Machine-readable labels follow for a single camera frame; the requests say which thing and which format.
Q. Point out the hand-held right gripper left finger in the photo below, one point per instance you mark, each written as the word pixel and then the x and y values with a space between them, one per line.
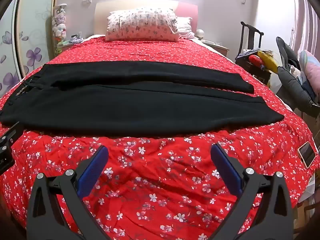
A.
pixel 93 168

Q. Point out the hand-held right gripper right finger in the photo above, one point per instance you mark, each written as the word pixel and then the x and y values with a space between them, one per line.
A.
pixel 226 167

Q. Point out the black pants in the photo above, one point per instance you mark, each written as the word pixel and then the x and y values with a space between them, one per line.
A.
pixel 125 105

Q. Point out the red floral bedspread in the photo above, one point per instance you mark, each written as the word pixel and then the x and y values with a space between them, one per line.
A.
pixel 155 205

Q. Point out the smartphone with light case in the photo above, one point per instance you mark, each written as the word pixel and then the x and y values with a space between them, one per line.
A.
pixel 307 154

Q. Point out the grey padded jacket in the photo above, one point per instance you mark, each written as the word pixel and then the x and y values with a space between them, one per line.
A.
pixel 292 85

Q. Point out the wardrobe door with purple flowers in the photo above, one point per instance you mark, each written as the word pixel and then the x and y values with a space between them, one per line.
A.
pixel 32 42

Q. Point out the red plush toy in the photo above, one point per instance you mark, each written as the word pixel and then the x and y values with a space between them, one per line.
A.
pixel 255 60

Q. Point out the bedside table with clutter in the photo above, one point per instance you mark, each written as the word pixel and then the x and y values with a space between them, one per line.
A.
pixel 66 45

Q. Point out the wooden bedside table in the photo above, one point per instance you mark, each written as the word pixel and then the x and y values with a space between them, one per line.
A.
pixel 217 47

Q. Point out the pastel striped cushion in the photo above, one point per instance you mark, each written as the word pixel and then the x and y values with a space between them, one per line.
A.
pixel 311 67

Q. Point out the dark wooden chair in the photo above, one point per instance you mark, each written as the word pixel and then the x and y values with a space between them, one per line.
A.
pixel 246 33

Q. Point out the hanging plush toy stack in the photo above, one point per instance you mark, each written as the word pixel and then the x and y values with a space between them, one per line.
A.
pixel 59 22

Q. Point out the white round lamp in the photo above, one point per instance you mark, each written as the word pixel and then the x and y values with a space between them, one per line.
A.
pixel 200 33

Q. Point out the pink white pillow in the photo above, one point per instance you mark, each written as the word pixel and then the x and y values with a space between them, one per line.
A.
pixel 185 27

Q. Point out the floral print pillow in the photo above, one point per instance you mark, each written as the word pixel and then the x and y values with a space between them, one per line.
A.
pixel 142 25

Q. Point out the pink curtain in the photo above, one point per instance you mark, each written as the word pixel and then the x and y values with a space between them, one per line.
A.
pixel 306 17

